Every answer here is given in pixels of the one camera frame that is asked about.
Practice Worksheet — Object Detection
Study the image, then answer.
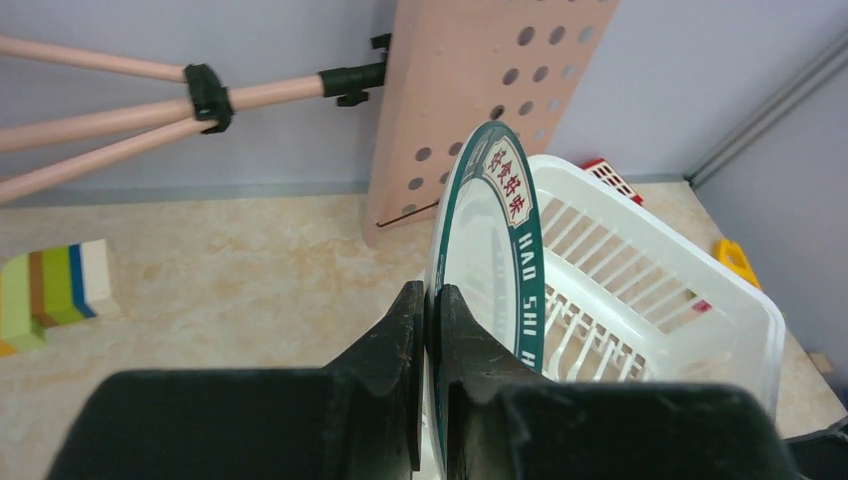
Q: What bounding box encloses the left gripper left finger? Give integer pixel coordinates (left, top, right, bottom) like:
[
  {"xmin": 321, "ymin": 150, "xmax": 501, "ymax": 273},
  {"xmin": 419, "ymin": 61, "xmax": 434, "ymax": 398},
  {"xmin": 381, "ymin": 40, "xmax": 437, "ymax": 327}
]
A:
[{"xmin": 48, "ymin": 281, "xmax": 424, "ymax": 479}]

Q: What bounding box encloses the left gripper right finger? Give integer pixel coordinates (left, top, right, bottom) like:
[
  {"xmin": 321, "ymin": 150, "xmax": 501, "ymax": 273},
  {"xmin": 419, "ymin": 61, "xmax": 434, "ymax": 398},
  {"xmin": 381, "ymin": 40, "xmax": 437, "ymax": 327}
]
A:
[{"xmin": 438, "ymin": 285, "xmax": 796, "ymax": 479}]

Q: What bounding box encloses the white plastic dish rack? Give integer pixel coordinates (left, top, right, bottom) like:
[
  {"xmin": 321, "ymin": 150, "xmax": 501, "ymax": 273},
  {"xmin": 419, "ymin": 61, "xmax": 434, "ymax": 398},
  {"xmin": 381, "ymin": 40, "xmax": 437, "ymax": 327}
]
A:
[{"xmin": 528, "ymin": 155, "xmax": 785, "ymax": 414}]

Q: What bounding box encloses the white plate green rim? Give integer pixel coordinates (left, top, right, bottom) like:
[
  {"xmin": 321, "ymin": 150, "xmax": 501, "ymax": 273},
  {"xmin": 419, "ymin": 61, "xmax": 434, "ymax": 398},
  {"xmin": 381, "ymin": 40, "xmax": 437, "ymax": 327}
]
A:
[{"xmin": 425, "ymin": 121, "xmax": 545, "ymax": 478}]

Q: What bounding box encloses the pink toy brick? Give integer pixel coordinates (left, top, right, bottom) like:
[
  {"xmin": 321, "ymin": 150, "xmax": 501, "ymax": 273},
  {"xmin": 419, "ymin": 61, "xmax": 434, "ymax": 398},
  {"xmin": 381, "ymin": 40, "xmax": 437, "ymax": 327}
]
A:
[{"xmin": 692, "ymin": 299, "xmax": 712, "ymax": 314}]

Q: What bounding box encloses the red grid toy block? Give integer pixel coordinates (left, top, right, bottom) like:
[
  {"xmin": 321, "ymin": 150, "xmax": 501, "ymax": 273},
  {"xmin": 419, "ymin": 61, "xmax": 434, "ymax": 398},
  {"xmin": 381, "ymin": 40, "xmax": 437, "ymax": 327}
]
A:
[{"xmin": 580, "ymin": 157, "xmax": 643, "ymax": 205}]

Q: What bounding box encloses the yellow triangular toy block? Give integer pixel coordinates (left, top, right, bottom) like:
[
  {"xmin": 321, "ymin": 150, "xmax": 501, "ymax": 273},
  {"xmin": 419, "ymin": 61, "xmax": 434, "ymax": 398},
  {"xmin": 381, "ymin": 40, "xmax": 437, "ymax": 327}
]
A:
[{"xmin": 713, "ymin": 238, "xmax": 762, "ymax": 290}]

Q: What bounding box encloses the multicolour striped toy block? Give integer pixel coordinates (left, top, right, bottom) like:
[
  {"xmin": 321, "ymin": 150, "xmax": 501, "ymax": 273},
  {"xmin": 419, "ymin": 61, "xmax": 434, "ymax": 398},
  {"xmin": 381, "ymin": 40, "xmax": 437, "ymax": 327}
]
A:
[{"xmin": 1, "ymin": 239, "xmax": 121, "ymax": 357}]

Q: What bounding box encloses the pink tripod stand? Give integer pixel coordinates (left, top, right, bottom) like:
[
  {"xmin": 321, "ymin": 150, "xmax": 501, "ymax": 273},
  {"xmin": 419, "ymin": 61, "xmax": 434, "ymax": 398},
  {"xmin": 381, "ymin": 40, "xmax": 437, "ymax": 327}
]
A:
[{"xmin": 1, "ymin": 34, "xmax": 391, "ymax": 204}]

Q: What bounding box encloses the pink perforated board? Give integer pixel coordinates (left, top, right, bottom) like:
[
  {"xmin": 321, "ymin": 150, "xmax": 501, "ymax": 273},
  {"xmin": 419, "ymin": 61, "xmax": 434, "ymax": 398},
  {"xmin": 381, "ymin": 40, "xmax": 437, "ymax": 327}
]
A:
[{"xmin": 362, "ymin": 0, "xmax": 618, "ymax": 246}]

